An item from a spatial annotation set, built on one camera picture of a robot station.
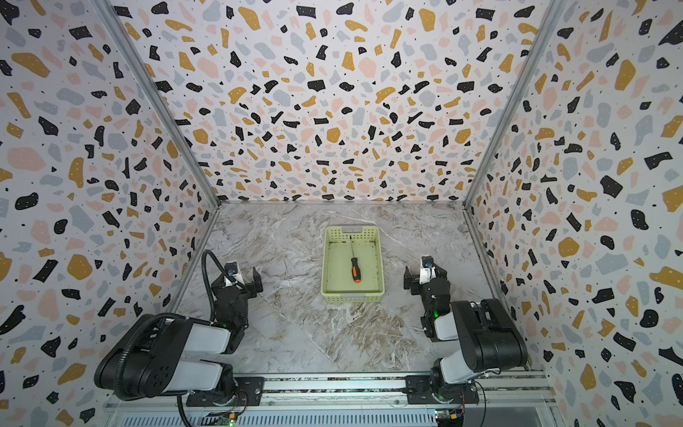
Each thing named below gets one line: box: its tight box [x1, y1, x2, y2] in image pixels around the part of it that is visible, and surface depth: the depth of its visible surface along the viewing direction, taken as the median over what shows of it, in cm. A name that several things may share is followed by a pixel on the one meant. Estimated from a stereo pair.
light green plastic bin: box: [321, 224, 386, 304], surface depth 102 cm
